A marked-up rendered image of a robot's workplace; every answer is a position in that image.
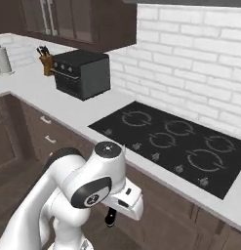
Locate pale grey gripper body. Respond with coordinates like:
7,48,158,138
116,194,145,223

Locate dark brown drawer front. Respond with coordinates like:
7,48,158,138
20,100,94,148
27,125,81,161

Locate wooden knife block with knives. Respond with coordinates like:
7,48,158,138
35,45,56,77

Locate black hob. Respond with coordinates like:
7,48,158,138
87,101,241,200

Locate dark brown corner cupboard door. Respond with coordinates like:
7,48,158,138
0,93,39,172

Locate black toaster oven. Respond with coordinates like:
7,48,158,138
51,49,111,102

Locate white paper towel roll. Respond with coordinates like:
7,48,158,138
0,43,16,76

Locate dark brown wall cupboards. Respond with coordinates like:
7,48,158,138
0,0,138,54

